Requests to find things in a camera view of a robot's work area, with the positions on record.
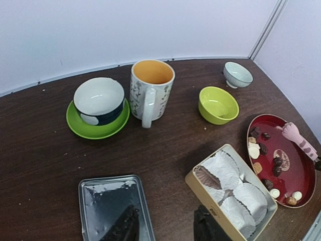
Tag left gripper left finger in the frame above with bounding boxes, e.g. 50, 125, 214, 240
100, 204, 140, 241

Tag white round chocolate front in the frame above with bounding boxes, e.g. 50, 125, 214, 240
292, 191, 302, 201

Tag right aluminium frame post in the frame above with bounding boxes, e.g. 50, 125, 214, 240
248, 0, 288, 61

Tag green saucer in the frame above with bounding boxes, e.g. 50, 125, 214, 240
66, 98, 130, 140

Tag caramel brown chocolate front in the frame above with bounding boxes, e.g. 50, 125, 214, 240
285, 196, 297, 206

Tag white round chocolate left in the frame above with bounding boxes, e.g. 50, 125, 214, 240
269, 188, 280, 199

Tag caramel square chocolate left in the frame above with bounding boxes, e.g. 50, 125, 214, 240
253, 162, 263, 175

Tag dark chocolate beside white round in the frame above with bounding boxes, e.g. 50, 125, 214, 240
261, 179, 274, 191

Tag white paper cupcake liners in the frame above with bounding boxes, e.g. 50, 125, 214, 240
194, 150, 268, 239

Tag beige bear tin lid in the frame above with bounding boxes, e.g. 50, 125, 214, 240
78, 175, 155, 240

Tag beige metal tin box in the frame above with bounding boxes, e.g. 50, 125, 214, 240
185, 144, 277, 240

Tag red round tray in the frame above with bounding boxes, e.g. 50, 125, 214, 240
246, 114, 316, 208

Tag dark chocolate top square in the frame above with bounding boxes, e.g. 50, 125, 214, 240
249, 127, 261, 139

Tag pink cat paw tongs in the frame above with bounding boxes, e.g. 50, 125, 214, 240
275, 122, 320, 171

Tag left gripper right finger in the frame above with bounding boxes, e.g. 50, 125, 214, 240
194, 205, 231, 241

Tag pale blue ceramic bowl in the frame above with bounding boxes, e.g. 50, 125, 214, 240
223, 62, 253, 89

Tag white chocolate pieces top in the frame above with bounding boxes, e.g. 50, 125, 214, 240
248, 137, 260, 159

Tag lime green bowl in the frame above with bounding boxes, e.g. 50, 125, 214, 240
198, 86, 240, 126

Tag white floral mug orange inside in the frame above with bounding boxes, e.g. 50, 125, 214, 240
129, 60, 176, 129

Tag white and navy bowl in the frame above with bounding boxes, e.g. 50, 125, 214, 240
73, 77, 125, 124

